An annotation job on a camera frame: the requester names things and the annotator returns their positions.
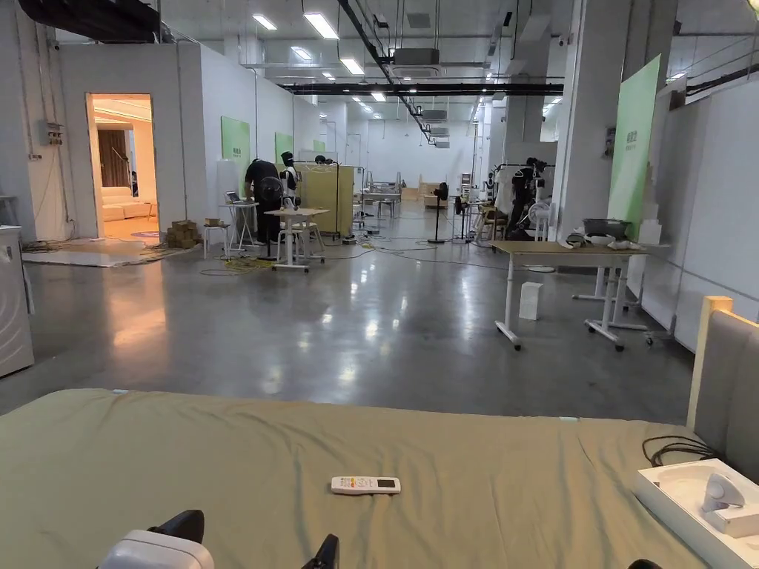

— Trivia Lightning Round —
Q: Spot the white flat packaging tray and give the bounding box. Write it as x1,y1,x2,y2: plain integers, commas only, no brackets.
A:
631,459,759,556

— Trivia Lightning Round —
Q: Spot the white folding table with laptop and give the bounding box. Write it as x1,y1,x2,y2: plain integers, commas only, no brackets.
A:
218,190,262,254

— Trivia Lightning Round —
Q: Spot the white carton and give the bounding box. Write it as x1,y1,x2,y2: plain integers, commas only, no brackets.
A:
519,281,544,322

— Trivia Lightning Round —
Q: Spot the white stool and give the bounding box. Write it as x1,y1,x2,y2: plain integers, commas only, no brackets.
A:
202,224,231,260

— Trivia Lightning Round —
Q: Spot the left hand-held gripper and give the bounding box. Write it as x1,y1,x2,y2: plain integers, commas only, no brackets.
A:
103,509,341,569

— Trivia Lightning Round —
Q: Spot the large wooden-top white-leg table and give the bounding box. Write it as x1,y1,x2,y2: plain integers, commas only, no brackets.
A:
488,218,652,353

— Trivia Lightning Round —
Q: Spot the black cable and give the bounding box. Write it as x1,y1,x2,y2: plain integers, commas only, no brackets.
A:
642,436,722,469

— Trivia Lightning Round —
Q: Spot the bed with pale green sheet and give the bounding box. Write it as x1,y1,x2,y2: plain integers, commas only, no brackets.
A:
0,387,715,569

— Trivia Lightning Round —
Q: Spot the stack of brown cartons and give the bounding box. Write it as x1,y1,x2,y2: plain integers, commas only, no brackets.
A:
164,219,203,250

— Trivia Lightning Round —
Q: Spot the white washing machine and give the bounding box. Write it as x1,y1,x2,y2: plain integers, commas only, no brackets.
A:
0,224,36,379

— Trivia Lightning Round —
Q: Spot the white sofa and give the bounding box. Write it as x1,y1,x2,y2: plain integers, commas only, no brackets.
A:
101,184,159,224

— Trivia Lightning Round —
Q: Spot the grey padded headboard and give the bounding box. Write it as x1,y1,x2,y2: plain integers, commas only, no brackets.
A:
686,296,759,476

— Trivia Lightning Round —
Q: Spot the white remote control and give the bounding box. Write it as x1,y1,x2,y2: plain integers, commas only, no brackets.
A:
331,476,402,496

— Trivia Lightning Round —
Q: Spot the small wooden-top white-leg table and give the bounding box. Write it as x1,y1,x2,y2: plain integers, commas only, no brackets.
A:
263,207,331,274

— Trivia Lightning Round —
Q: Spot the white rounded device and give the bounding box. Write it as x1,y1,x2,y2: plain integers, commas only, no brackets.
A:
699,473,748,522

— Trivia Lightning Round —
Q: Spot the white humanoid robot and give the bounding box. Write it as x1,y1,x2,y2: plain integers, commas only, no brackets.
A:
278,150,301,244

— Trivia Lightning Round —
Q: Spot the wooden screen on wheels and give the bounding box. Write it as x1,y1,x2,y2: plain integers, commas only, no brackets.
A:
294,164,357,239

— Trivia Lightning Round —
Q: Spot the yellow cable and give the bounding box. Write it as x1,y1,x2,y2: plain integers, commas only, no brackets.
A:
198,251,279,279

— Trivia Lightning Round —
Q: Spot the black humanoid robot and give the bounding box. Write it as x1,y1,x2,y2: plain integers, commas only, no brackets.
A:
508,156,548,239

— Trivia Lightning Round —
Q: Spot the wooden chair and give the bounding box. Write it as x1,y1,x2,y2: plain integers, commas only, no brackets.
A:
476,204,509,239

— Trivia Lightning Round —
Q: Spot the white standing fan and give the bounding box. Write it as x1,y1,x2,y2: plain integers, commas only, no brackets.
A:
527,201,557,274

